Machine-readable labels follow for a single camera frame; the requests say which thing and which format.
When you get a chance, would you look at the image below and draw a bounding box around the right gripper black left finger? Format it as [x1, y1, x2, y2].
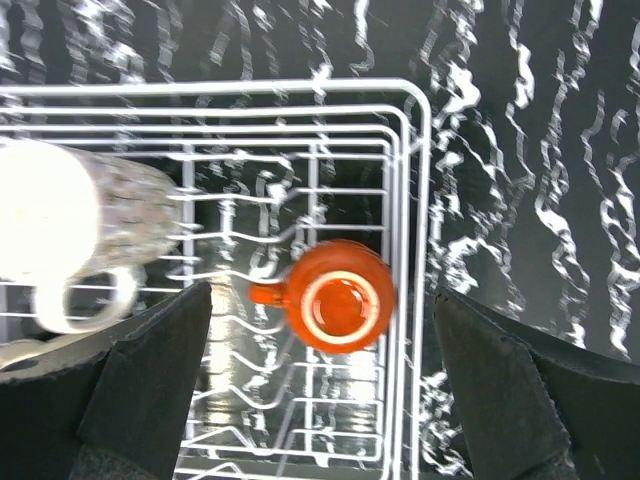
[1, 283, 212, 479]

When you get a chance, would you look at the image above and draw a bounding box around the floral iridescent white mug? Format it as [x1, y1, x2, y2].
[1, 139, 181, 334]

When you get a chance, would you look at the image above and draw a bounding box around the orange ceramic mug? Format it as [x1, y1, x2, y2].
[248, 239, 396, 354]

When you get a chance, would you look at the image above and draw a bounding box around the white wire dish rack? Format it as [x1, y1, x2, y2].
[1, 79, 430, 479]

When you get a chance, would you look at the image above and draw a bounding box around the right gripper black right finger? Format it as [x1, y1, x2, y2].
[433, 287, 639, 479]

